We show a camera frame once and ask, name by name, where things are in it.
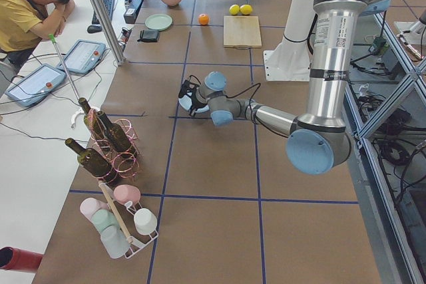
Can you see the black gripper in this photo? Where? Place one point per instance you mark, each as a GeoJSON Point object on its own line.
{"type": "Point", "coordinates": [194, 105]}

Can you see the orange fruit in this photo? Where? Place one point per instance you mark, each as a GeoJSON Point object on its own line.
{"type": "Point", "coordinates": [203, 19]}

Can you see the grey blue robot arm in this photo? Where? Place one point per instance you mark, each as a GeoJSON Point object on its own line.
{"type": "Point", "coordinates": [317, 140]}

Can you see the light blue plate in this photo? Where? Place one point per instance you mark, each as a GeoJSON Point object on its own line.
{"type": "Point", "coordinates": [186, 103]}

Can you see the light green plate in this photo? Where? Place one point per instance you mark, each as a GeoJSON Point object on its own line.
{"type": "Point", "coordinates": [159, 22]}

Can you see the wooden cutting board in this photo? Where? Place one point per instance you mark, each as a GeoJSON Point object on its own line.
{"type": "Point", "coordinates": [242, 32]}

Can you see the dark folded cloth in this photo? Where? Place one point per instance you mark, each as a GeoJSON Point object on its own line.
{"type": "Point", "coordinates": [149, 36]}

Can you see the dark green wine bottle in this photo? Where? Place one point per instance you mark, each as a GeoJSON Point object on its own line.
{"type": "Point", "coordinates": [92, 161]}
{"type": "Point", "coordinates": [92, 123]}
{"type": "Point", "coordinates": [117, 137]}

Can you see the yellow lemon near board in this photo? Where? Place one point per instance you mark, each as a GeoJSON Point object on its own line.
{"type": "Point", "coordinates": [234, 9]}

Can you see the yellow lemon far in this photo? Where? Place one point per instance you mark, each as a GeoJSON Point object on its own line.
{"type": "Point", "coordinates": [246, 9]}

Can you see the blue teach pendant tablet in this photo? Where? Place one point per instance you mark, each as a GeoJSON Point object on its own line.
{"type": "Point", "coordinates": [36, 86]}
{"type": "Point", "coordinates": [84, 56]}

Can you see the white cup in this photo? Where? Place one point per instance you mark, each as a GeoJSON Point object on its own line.
{"type": "Point", "coordinates": [145, 221]}

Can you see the black computer mouse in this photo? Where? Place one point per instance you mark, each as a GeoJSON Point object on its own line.
{"type": "Point", "coordinates": [91, 29]}

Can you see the black keyboard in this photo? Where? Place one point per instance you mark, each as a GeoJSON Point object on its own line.
{"type": "Point", "coordinates": [109, 8]}

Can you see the pale green cup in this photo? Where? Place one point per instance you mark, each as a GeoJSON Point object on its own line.
{"type": "Point", "coordinates": [102, 219]}

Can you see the pale pink cup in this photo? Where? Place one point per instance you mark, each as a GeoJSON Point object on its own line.
{"type": "Point", "coordinates": [90, 206]}

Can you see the pale blue cup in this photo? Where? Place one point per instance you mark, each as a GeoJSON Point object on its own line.
{"type": "Point", "coordinates": [114, 242]}

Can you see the metal pole green tip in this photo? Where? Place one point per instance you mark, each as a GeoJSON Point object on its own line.
{"type": "Point", "coordinates": [62, 61]}

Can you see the person in yellow shirt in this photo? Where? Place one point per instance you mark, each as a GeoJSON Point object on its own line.
{"type": "Point", "coordinates": [25, 23]}

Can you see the red cylinder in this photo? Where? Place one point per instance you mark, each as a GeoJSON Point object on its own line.
{"type": "Point", "coordinates": [14, 259]}

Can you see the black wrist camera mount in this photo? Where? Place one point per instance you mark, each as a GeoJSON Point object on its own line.
{"type": "Point", "coordinates": [189, 85]}

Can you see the copper wire bottle rack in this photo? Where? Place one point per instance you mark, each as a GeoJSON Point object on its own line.
{"type": "Point", "coordinates": [127, 168]}

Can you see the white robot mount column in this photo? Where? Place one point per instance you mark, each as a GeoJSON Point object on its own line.
{"type": "Point", "coordinates": [290, 60]}

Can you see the wooden rack handle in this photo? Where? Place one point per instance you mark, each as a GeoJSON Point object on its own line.
{"type": "Point", "coordinates": [107, 194]}

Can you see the aluminium frame post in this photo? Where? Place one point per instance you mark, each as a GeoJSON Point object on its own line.
{"type": "Point", "coordinates": [108, 31]}

